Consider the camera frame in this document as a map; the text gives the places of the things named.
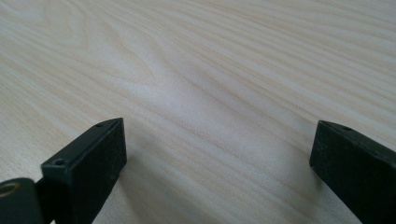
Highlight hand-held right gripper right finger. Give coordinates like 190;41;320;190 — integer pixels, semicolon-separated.
308;119;396;224

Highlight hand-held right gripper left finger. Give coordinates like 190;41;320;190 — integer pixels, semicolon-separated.
40;117;128;224

